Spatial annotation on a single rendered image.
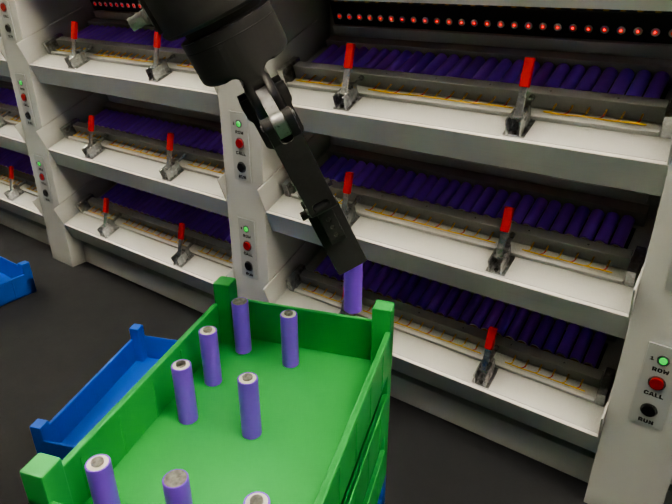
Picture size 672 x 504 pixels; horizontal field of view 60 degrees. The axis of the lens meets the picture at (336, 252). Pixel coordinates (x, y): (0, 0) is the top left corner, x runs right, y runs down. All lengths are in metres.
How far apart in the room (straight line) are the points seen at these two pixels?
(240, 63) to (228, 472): 0.33
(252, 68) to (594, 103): 0.49
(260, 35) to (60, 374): 0.95
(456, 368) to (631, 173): 0.41
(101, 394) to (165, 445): 0.61
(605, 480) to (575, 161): 0.46
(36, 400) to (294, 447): 0.75
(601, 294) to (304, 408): 0.43
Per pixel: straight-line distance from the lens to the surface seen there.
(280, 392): 0.61
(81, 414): 1.14
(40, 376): 1.29
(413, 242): 0.92
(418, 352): 1.01
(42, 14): 1.58
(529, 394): 0.96
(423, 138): 0.84
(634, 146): 0.77
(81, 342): 1.36
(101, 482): 0.49
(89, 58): 1.43
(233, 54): 0.45
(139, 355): 1.25
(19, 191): 1.89
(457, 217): 0.91
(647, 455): 0.93
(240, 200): 1.09
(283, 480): 0.53
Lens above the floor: 0.71
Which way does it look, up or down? 26 degrees down
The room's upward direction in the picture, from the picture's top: straight up
